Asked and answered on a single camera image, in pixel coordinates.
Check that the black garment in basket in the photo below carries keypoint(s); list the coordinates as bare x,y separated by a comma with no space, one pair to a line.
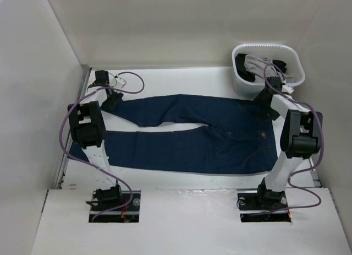
239,63

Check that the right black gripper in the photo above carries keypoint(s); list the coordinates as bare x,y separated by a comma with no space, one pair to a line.
270,112

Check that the white plastic laundry basket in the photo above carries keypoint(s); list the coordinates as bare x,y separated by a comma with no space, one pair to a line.
280,52

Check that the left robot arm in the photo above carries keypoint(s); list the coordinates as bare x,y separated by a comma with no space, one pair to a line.
88,130

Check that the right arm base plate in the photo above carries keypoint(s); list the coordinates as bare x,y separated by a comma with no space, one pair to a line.
255,210

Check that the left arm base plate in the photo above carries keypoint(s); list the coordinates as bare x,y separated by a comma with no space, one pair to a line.
125,214

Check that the left aluminium table rail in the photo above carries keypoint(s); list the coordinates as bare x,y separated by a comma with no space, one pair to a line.
64,133

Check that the grey garment in basket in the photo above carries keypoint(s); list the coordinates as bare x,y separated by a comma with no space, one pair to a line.
256,68

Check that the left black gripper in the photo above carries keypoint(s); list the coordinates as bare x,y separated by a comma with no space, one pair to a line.
111,104

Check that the dark blue denim trousers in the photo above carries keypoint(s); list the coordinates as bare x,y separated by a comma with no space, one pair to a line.
233,137

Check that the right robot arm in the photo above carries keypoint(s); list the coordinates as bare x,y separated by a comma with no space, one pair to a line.
274,184

